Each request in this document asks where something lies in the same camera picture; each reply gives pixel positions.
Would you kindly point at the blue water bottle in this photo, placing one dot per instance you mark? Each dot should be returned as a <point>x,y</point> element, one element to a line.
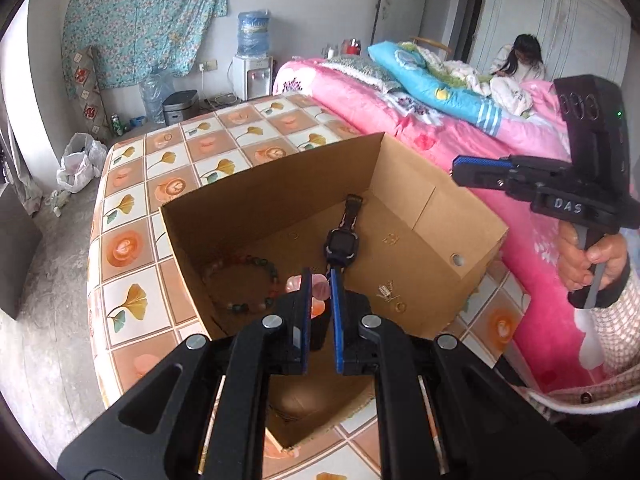
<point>253,34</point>

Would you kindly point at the dark grey cabinet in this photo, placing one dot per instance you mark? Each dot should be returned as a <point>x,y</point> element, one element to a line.
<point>19,239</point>

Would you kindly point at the seated person in background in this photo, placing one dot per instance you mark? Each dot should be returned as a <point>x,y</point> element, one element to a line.
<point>520,61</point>

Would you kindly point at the patterned rolled cushion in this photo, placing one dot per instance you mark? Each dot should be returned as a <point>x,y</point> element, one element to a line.
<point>88,93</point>

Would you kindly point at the teal floral hanging cloth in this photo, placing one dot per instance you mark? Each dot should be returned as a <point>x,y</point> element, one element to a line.
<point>134,38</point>

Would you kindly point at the empty clear water jug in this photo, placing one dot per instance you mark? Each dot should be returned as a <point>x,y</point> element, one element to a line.
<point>155,89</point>

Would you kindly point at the black smart watch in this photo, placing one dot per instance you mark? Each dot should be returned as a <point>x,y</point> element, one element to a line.
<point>342,243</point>

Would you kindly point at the brown cardboard box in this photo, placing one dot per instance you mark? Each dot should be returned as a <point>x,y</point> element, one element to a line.
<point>313,274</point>

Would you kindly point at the white water dispenser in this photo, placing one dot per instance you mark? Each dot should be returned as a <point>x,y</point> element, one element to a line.
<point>252,77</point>

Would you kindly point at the person's right hand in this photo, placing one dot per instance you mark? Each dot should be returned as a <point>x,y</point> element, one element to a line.
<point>574,264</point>

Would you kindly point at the ginkgo patterned table cover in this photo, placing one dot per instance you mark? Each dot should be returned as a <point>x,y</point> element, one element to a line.
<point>139,308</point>

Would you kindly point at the grey trash bin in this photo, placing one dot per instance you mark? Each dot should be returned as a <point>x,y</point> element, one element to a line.
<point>180,106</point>

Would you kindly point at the white plastic bag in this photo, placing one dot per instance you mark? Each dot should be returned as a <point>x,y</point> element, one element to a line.
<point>83,160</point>

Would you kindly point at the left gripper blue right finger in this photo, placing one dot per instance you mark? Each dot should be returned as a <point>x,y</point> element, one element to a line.
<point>354,355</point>

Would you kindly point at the blue patterned quilt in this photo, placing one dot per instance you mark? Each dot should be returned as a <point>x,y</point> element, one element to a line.
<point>410,69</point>

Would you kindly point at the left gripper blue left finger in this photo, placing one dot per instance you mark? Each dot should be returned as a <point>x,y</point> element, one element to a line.
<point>293,336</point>

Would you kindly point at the gold dangling earring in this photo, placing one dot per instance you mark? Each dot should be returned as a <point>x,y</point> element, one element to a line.
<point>387,293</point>

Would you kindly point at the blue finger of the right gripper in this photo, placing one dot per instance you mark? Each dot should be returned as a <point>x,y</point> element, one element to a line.
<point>489,178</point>
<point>481,162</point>

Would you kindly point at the white wardrobe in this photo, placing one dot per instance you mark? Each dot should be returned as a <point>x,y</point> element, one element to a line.
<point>576,36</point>

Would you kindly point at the knitted sleeve forearm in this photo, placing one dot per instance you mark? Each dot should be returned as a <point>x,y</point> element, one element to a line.
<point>612,341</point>

